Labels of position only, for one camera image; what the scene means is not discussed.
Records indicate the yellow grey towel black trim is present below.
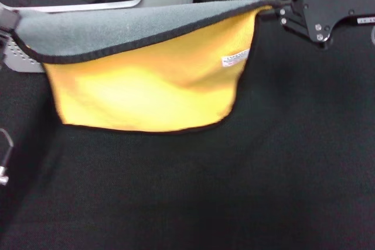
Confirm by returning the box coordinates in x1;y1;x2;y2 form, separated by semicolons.
13;0;275;133

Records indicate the black tablecloth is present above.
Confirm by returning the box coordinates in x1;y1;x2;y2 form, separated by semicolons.
0;0;375;250

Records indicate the left arm cable with connector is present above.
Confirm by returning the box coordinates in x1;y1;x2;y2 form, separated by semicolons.
0;128;15;187

